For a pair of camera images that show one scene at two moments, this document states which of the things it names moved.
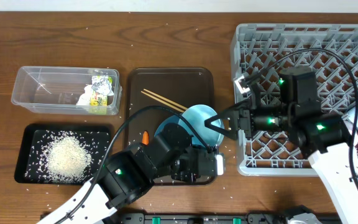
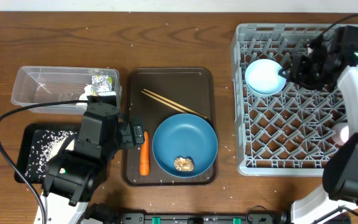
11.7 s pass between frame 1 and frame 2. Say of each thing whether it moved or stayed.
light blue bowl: moved
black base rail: stayed
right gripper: moved
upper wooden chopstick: stayed
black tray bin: stayed
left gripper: moved
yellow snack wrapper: stayed
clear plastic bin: stayed
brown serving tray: stayed
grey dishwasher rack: moved
